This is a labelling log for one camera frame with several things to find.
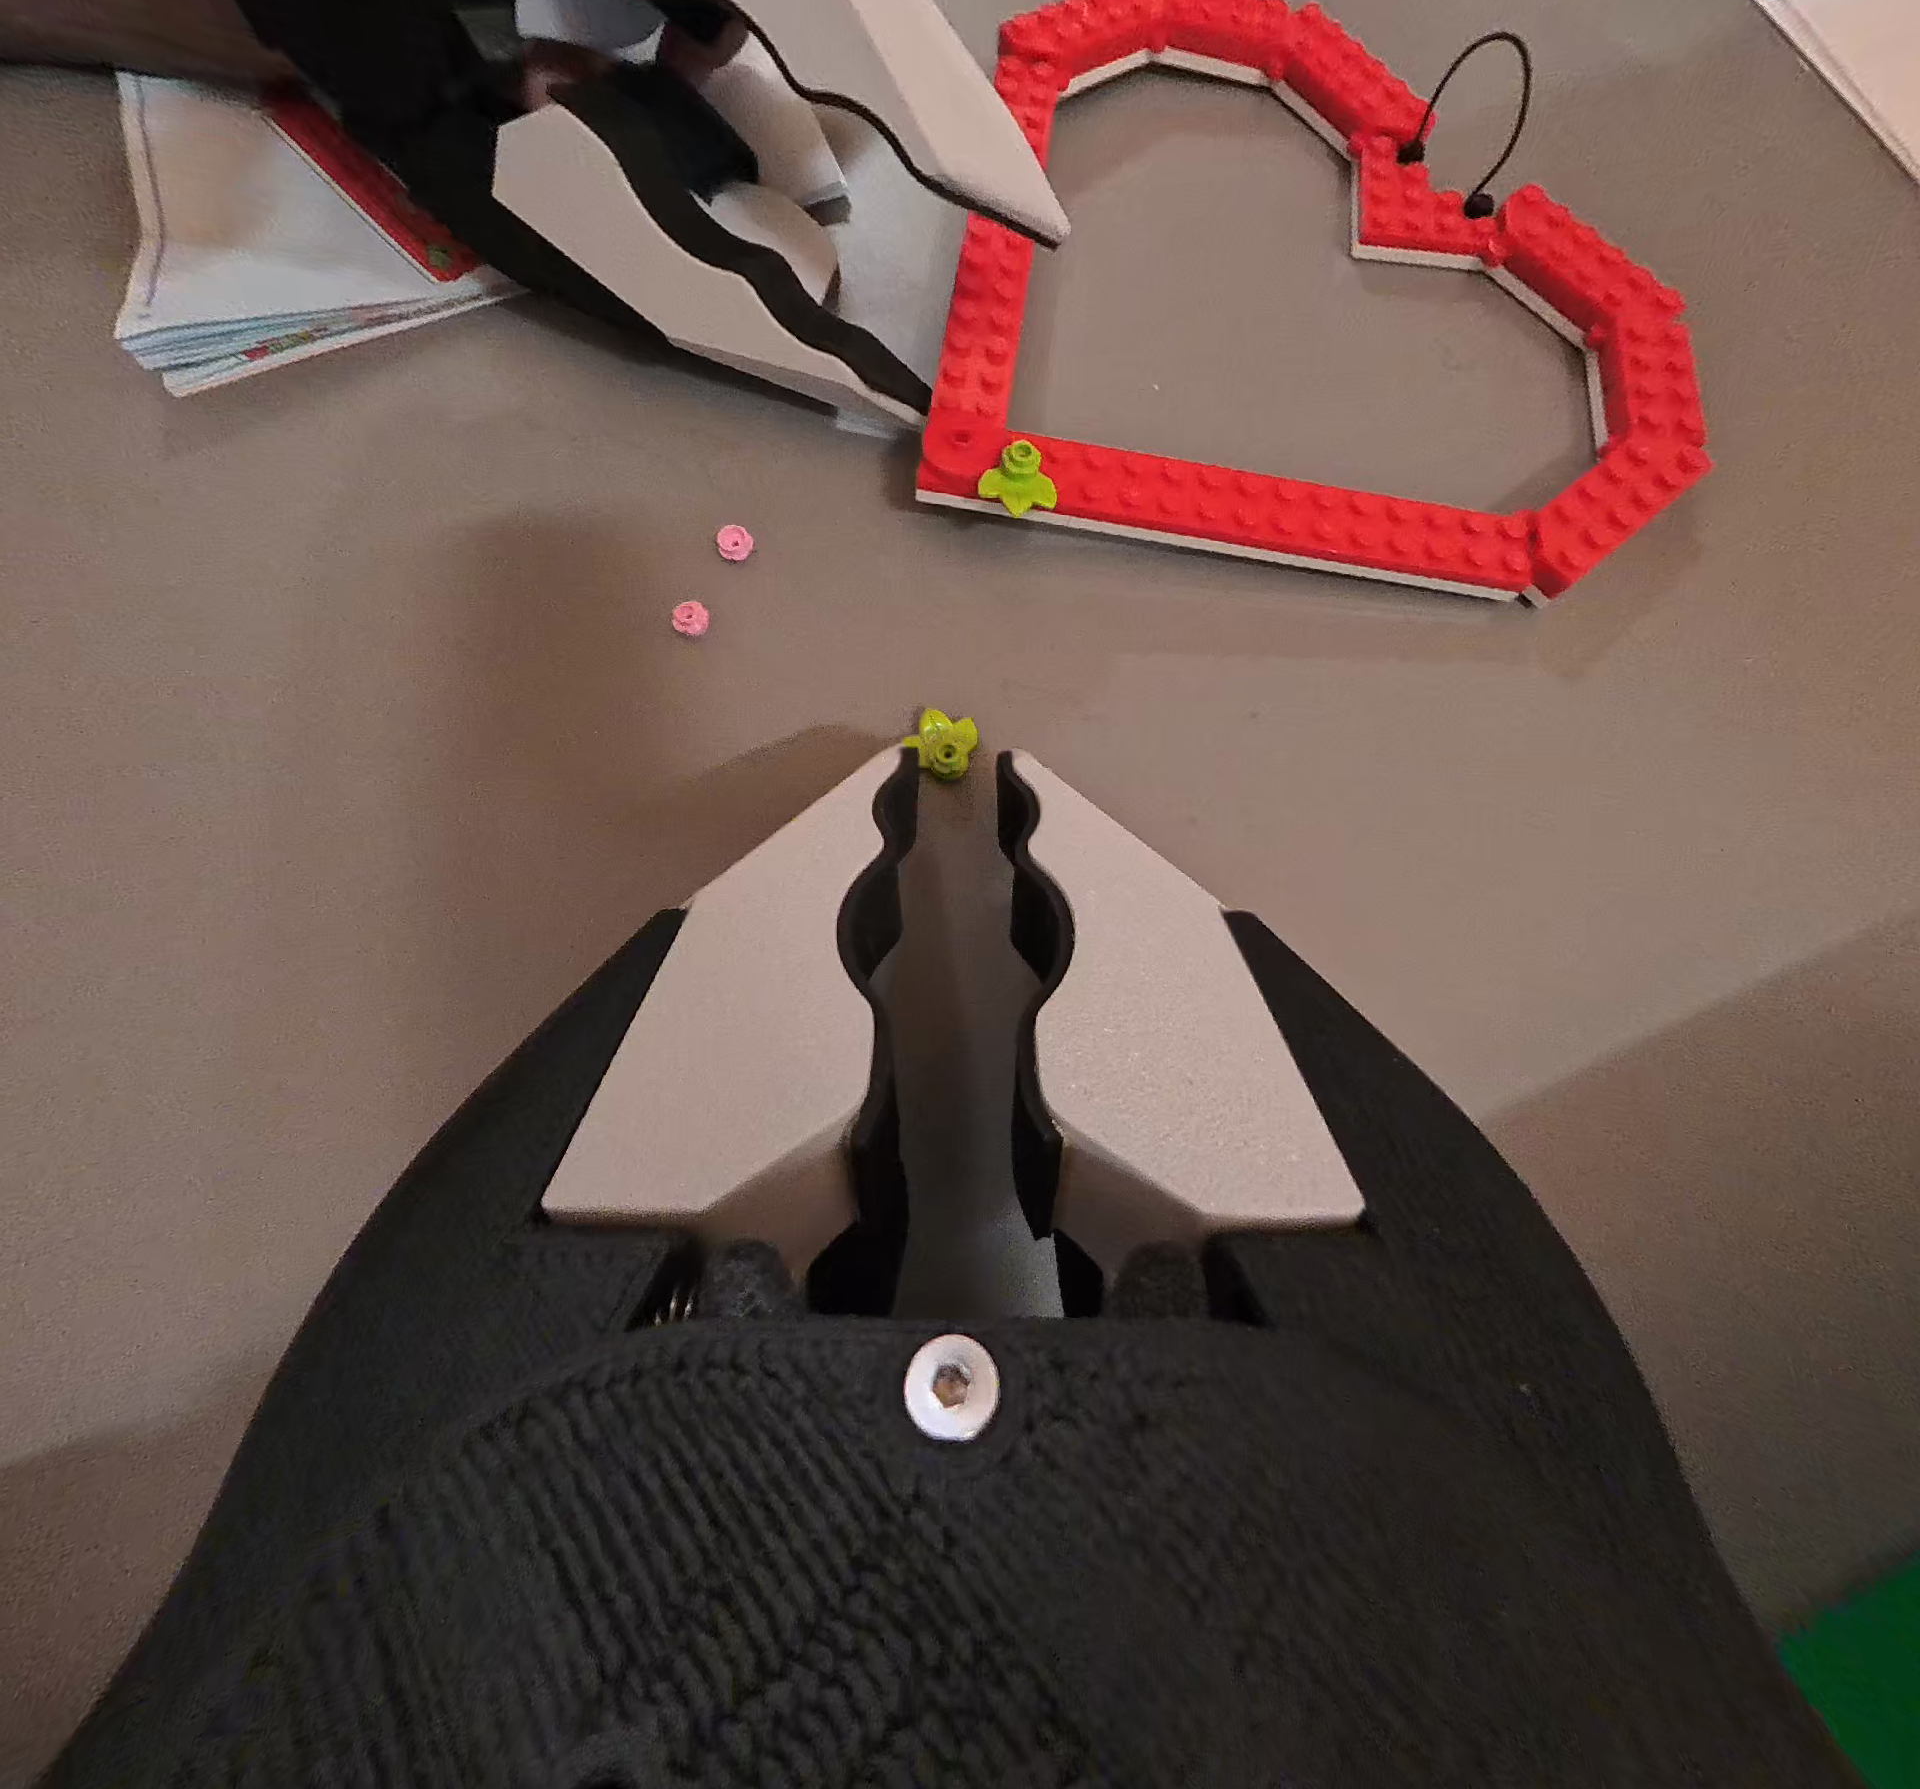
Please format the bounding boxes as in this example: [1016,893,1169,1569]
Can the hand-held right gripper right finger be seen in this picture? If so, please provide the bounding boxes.
[996,748,1368,1274]

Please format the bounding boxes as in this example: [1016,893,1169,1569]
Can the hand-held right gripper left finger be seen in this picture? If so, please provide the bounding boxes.
[539,741,926,1274]

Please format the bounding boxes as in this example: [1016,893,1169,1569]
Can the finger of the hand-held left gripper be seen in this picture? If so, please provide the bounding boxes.
[539,0,1071,249]
[493,71,935,439]

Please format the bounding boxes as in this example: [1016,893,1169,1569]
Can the red lego heart frame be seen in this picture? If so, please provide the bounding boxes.
[915,0,1713,608]

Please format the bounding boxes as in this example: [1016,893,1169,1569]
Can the lego instruction booklet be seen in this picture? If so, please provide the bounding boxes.
[114,68,530,399]

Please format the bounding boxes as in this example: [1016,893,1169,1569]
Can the green plastic bin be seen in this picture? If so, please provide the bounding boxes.
[1774,1570,1920,1789]

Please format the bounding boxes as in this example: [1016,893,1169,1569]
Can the black cord loop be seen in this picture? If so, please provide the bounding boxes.
[1398,30,1536,222]

